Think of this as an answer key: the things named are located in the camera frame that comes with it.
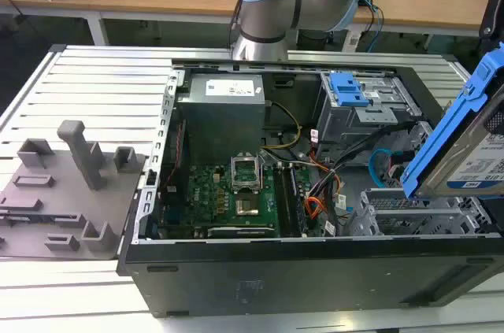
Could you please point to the hard disk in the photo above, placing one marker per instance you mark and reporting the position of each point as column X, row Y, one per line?
column 445, row 136

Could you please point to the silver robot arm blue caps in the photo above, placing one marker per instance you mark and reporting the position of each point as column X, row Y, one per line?
column 267, row 14

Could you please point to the perforated metal disk cage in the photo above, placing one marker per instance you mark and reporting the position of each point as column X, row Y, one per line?
column 423, row 132

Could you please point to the black RAM slot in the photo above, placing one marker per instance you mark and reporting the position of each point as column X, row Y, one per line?
column 284, row 203

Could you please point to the blue drive latch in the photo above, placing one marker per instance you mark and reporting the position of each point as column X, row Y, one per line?
column 348, row 91

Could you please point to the metal optical drive cage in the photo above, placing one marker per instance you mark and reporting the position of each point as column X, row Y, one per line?
column 338, row 124

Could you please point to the grey power supply unit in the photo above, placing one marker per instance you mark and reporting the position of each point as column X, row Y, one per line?
column 220, row 120

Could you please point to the CPU socket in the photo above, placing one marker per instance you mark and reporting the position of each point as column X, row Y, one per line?
column 248, row 207

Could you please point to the black graphics card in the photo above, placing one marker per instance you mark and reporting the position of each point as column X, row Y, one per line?
column 240, row 231

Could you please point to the green motherboard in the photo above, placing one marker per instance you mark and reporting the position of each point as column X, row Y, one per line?
column 208, row 199

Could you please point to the black open PC case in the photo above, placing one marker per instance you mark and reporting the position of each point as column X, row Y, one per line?
column 275, row 282

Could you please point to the grey parts rack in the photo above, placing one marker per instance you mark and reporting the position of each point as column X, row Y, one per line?
column 59, row 207

